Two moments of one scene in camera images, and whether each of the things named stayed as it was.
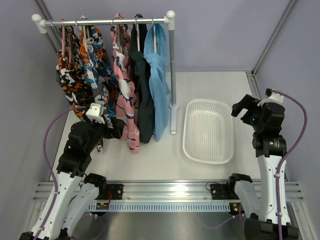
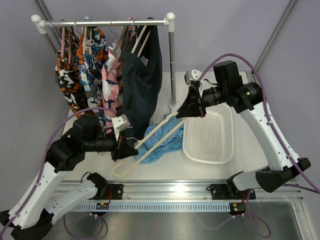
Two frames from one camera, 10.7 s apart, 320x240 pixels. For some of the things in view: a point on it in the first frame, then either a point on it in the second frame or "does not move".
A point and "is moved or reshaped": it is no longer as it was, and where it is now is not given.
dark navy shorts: (144, 96) is moved or reshaped
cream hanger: (155, 38) -> (152, 146)
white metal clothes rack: (40, 23) does not move
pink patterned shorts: (124, 110) -> (111, 76)
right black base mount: (222, 191) does not move
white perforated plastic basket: (208, 131) does not move
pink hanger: (63, 44) does not move
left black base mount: (117, 192) does not move
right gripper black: (250, 103) -> (194, 104)
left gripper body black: (110, 133) -> (114, 152)
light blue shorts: (158, 81) -> (174, 143)
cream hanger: (138, 34) -> (138, 39)
